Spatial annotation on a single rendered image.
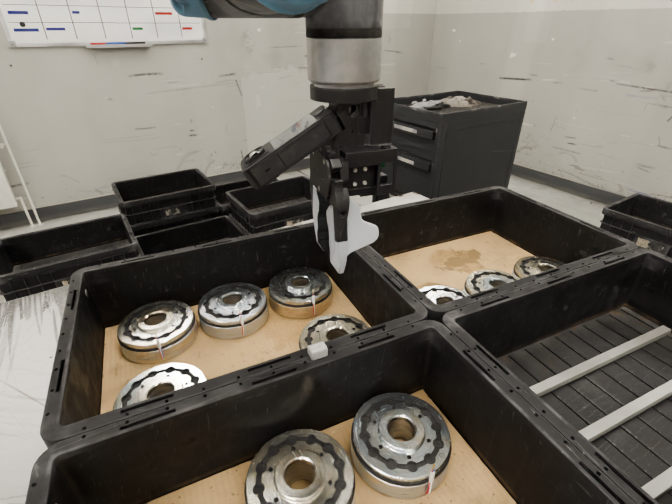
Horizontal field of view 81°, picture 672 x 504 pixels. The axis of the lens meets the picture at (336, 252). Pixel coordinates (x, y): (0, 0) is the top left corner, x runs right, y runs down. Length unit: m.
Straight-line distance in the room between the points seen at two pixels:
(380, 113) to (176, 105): 3.06
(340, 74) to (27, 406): 0.70
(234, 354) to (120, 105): 2.93
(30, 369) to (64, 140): 2.63
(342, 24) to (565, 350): 0.51
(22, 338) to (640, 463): 1.00
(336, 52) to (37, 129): 3.08
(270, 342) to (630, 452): 0.45
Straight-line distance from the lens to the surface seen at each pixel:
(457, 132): 1.94
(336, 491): 0.42
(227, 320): 0.60
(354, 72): 0.41
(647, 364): 0.70
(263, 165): 0.42
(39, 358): 0.92
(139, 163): 3.48
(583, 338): 0.70
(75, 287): 0.62
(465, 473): 0.48
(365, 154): 0.43
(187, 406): 0.41
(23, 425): 0.81
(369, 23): 0.42
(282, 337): 0.60
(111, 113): 3.39
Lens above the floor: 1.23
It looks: 30 degrees down
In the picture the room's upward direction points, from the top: straight up
